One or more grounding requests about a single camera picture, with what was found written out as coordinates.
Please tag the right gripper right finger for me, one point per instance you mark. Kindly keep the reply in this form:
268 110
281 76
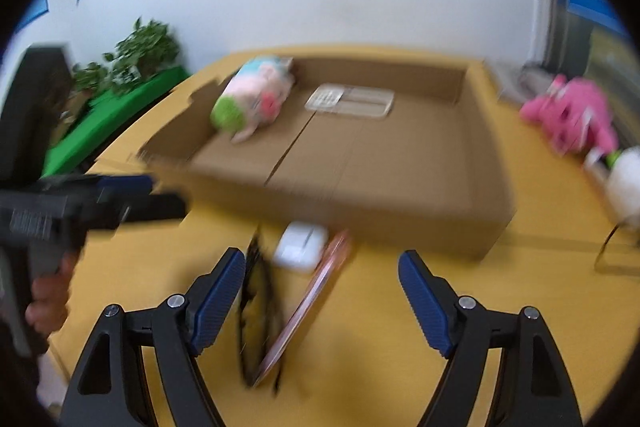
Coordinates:
532 388

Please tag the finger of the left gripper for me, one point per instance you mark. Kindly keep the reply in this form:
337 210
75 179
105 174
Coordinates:
89 190
108 210

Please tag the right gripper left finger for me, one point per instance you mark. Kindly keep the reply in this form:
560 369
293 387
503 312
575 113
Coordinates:
109 385

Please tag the pink teal plush pig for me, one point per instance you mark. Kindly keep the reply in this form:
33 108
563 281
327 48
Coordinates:
253 97

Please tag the clear white phone case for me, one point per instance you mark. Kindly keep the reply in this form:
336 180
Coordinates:
352 101

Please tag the person left hand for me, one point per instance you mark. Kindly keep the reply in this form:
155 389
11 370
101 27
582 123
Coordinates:
48 310

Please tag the green cloth covered stand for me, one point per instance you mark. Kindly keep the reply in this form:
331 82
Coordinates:
107 114

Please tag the green potted plant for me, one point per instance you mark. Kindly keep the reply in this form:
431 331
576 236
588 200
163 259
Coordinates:
149 49

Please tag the white earbuds case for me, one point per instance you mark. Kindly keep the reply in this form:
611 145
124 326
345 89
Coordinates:
301 247

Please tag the pink flat card package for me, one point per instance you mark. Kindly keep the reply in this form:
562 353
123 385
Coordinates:
333 259

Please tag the white panda plush toy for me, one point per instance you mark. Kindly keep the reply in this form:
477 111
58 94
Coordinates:
616 177

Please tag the brown cardboard box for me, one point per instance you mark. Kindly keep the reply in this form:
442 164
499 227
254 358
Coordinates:
428 175

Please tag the pink plush toy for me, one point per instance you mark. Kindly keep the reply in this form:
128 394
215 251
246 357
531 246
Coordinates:
574 116

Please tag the grey folded cloth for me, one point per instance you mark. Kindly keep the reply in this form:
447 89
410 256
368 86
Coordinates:
516 83

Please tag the blue banner on glass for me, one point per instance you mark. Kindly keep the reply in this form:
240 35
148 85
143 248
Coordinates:
598 12

